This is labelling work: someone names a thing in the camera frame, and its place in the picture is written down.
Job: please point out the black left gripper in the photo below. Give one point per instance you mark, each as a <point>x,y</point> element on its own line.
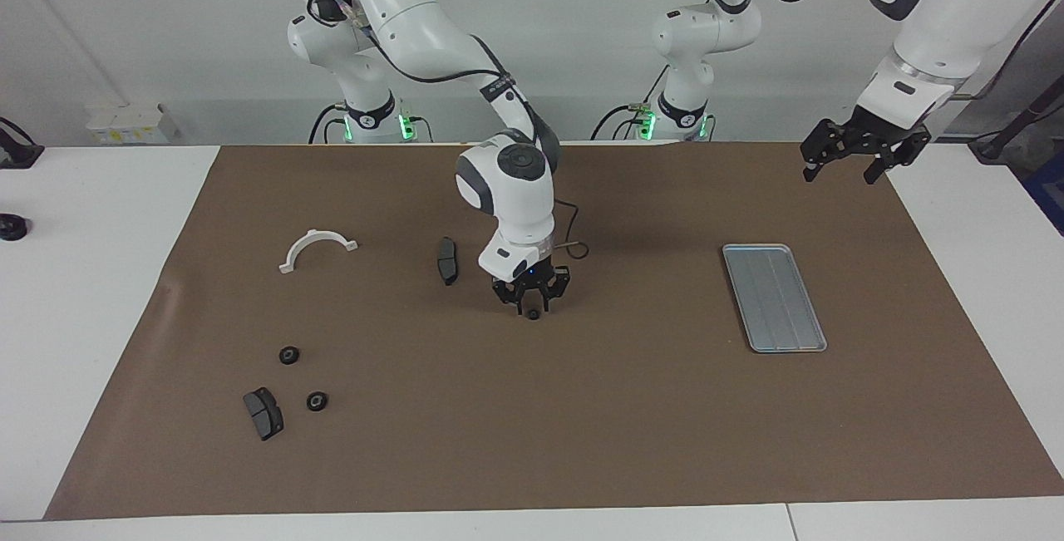
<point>877,132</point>

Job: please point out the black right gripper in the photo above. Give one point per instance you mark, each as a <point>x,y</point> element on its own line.
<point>532,279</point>

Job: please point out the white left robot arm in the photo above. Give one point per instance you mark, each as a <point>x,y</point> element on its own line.
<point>956,9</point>

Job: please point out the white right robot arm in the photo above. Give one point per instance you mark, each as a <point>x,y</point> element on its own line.
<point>507,192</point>

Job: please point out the silver metal tray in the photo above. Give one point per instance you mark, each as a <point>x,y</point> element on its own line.
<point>773,300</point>

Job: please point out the dark grey brake pad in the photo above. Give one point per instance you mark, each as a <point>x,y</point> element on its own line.
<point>264,416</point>
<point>446,258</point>

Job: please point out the brown table mat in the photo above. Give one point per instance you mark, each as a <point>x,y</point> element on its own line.
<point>582,408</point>

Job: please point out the black stand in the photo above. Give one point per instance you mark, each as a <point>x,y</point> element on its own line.
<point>1010,130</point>

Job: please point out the blue crate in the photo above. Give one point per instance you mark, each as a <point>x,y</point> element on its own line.
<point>1051,192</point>

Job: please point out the black round knob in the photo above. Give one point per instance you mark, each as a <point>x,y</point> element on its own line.
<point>12,228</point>

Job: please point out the white curved plastic bracket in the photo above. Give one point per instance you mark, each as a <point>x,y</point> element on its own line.
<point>309,235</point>

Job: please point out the white wall socket box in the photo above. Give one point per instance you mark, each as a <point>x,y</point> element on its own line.
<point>125,121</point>

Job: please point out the black clamp mount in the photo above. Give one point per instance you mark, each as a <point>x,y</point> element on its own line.
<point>21,154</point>

